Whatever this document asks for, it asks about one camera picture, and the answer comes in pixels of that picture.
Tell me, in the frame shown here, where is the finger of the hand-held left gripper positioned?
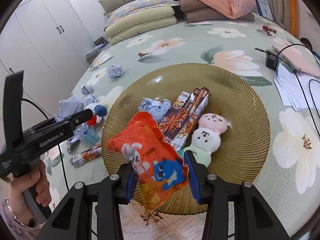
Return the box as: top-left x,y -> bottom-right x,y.
54,108 -> 94,128

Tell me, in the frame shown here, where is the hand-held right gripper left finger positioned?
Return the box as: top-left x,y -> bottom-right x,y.
37,163 -> 138,240

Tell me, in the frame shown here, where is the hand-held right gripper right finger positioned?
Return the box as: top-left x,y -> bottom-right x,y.
183,151 -> 292,240

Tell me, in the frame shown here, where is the white blue duck plush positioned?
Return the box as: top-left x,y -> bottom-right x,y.
86,102 -> 109,126

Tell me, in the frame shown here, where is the orange printed plush pouch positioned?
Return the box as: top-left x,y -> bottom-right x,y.
106,111 -> 190,213

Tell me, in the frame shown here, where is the foil-wrapped snack stick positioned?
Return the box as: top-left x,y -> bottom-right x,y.
158,91 -> 192,131
162,87 -> 212,143
69,144 -> 103,167
170,100 -> 210,152

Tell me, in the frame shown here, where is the three-ball plush skewer toy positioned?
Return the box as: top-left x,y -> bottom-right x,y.
183,112 -> 228,168

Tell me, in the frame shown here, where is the gold ribbed glass plate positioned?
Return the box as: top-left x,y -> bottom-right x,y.
101,64 -> 271,215

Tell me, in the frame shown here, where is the person's left forearm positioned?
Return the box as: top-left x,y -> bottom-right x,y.
0,197 -> 43,240

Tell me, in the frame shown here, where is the person's left hand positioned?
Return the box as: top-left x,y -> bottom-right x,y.
7,159 -> 52,225

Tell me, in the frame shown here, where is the pile of magazines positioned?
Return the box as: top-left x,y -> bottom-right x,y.
86,37 -> 111,61

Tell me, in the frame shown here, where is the white wardrobe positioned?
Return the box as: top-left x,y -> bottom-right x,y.
0,0 -> 105,110

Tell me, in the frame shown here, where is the floral grey pillow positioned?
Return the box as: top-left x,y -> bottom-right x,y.
104,0 -> 181,28

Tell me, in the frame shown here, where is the stack of white papers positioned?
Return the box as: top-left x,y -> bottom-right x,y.
274,62 -> 320,111

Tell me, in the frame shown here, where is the floral green bedsheet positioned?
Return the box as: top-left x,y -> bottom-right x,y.
42,19 -> 320,240

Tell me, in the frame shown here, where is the black power adapter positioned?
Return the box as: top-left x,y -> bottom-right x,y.
265,50 -> 281,71

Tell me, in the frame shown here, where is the pink notebook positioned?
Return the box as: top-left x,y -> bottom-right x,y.
272,44 -> 320,78

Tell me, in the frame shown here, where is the red ornament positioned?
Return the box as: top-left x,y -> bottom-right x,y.
262,24 -> 277,35

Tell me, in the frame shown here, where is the blue white paper bag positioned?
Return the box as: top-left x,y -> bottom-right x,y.
255,0 -> 274,21

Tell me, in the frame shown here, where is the beige orange curtain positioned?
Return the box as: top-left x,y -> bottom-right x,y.
265,0 -> 300,35

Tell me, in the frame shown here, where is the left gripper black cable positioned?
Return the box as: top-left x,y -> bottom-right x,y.
21,99 -> 70,193

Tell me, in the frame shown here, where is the silver bracelet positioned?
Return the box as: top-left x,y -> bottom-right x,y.
5,197 -> 29,227

